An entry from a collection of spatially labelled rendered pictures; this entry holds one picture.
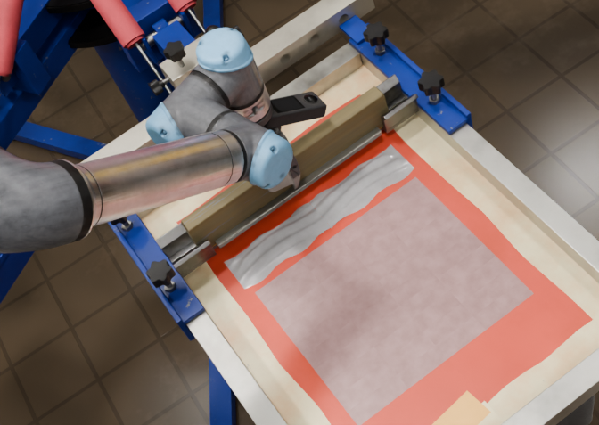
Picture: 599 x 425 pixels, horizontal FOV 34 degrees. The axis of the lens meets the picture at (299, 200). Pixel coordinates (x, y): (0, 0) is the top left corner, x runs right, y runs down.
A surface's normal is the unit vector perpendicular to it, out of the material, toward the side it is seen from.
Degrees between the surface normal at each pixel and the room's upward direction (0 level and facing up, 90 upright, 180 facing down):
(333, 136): 90
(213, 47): 0
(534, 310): 0
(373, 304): 0
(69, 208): 67
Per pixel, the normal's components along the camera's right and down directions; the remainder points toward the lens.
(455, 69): -0.23, -0.55
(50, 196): 0.53, -0.25
